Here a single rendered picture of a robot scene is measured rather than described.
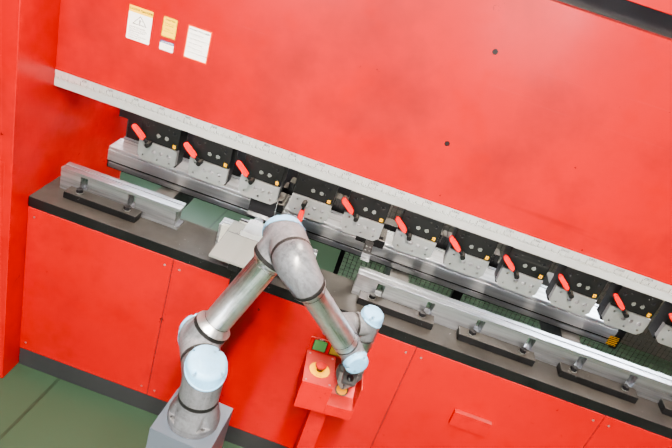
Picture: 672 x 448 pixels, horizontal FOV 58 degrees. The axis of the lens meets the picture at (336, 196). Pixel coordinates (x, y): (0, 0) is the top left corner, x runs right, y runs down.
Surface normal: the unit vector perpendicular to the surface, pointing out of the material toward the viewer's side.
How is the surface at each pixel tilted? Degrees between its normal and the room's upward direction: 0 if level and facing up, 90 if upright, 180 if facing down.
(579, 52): 90
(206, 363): 7
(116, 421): 0
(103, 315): 90
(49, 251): 90
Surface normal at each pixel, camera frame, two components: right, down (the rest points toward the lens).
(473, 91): -0.18, 0.41
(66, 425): 0.28, -0.85
